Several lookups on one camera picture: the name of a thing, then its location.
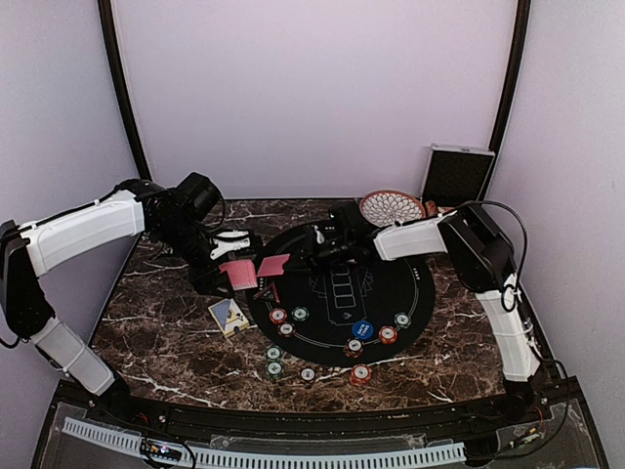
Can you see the blue small blind button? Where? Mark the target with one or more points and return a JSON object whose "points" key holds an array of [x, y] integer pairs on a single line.
{"points": [[363, 330]]}

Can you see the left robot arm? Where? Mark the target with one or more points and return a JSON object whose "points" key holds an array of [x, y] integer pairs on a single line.
{"points": [[172, 216]]}

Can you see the right black frame post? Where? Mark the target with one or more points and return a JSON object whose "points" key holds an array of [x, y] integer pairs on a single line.
{"points": [[511, 75]]}

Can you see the left black frame post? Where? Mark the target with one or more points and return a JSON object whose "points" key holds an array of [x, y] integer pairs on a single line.
{"points": [[120, 86]]}

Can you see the yellow playing card box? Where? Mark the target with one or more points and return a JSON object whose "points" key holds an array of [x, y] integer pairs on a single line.
{"points": [[229, 317]]}

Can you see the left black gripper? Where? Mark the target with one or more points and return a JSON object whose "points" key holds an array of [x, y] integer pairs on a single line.
{"points": [[204, 279]]}

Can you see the aluminium poker chip case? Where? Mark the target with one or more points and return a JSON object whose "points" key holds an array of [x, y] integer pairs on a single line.
{"points": [[457, 174]]}

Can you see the patterned ceramic plate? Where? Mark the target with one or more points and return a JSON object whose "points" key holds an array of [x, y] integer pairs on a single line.
{"points": [[389, 207]]}

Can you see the black frame post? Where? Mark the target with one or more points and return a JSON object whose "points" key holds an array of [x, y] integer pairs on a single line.
{"points": [[511, 75], [120, 86]]}

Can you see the round black poker mat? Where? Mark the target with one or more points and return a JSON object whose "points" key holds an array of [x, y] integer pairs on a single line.
{"points": [[336, 299]]}

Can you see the red poker chip stack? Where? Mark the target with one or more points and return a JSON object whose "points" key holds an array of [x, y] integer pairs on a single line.
{"points": [[361, 374]]}

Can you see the white slotted cable duct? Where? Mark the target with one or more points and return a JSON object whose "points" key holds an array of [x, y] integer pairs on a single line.
{"points": [[234, 452]]}

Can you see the single red-backed playing card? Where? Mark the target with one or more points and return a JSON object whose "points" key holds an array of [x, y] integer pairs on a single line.
{"points": [[272, 266]]}

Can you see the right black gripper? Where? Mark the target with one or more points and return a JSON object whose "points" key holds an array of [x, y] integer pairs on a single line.
{"points": [[309, 259]]}

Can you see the red-backed playing card deck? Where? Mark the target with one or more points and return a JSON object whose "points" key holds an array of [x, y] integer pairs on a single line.
{"points": [[241, 274]]}

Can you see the green poker chip stack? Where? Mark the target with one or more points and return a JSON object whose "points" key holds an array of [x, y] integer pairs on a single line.
{"points": [[275, 370]]}

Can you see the red triangular all-in marker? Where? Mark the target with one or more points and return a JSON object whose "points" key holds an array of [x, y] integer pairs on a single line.
{"points": [[269, 294]]}

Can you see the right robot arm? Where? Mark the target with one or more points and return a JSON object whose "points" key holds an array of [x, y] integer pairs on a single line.
{"points": [[481, 254]]}

